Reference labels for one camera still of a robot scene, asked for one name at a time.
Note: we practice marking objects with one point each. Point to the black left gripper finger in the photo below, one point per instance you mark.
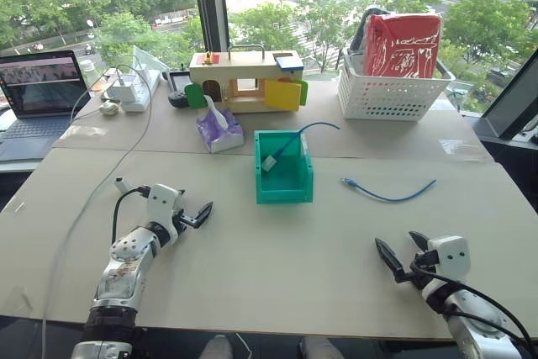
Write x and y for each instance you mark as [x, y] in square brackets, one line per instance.
[206, 212]
[181, 192]

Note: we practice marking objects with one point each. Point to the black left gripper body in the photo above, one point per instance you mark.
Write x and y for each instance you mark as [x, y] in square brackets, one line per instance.
[188, 220]

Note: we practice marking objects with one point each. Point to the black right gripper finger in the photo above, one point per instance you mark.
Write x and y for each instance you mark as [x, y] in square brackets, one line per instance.
[419, 240]
[388, 258]

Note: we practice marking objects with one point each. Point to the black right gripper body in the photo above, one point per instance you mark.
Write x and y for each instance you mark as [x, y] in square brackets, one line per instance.
[416, 272]

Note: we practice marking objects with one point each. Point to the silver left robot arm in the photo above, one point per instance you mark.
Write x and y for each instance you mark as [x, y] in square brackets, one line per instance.
[122, 275]

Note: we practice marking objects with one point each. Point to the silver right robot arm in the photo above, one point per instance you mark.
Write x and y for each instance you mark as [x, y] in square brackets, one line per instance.
[475, 325]

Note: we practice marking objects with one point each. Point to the small white plug adapter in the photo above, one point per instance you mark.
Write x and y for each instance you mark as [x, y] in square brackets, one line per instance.
[121, 184]

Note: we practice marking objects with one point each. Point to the purple tissue pack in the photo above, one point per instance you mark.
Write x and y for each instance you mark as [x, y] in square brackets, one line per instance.
[220, 132]

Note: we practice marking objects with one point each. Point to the green plastic bin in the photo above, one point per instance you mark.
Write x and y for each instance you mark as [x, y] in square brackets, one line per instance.
[282, 182]

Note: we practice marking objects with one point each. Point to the white power strip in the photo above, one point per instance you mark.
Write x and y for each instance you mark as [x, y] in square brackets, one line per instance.
[145, 94]

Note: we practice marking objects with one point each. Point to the black handheld remote controller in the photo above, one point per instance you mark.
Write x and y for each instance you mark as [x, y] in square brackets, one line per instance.
[180, 86]

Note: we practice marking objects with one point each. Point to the pale rounded stone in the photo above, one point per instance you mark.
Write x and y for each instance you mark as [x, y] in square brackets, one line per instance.
[109, 109]

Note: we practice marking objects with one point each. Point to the white charger block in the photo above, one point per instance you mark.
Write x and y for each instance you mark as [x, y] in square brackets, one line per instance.
[125, 88]

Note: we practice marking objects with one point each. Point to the clear plastic sheet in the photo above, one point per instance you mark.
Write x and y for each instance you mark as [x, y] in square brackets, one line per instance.
[145, 60]

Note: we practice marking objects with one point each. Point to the wooden box with coloured doors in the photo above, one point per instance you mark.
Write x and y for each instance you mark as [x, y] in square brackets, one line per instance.
[248, 69]

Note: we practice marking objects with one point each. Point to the white perforated plastic basket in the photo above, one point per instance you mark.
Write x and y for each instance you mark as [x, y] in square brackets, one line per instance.
[386, 96]

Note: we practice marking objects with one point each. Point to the clear plastic bottle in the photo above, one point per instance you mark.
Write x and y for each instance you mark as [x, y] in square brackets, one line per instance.
[87, 71]

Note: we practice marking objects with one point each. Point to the dark monitor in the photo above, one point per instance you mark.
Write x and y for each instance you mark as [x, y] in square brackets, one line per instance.
[515, 98]

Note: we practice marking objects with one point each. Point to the grey laptop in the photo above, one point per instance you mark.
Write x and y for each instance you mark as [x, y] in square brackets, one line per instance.
[40, 94]

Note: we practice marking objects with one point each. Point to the red plastic bag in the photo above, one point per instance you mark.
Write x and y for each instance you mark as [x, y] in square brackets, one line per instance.
[403, 45]

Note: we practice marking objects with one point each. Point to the black bag behind basket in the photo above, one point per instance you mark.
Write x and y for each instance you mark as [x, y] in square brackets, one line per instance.
[359, 35]

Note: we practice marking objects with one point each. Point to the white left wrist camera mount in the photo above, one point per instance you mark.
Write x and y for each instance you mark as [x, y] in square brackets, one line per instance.
[161, 207]

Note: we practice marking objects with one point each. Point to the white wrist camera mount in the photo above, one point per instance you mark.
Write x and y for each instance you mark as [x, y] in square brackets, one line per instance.
[452, 256]
[161, 207]

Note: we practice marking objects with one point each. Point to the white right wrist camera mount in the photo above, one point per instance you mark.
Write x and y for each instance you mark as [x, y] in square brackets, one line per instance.
[452, 256]

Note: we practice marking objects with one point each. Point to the dark window frame post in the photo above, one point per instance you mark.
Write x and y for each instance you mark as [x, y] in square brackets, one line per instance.
[210, 1]

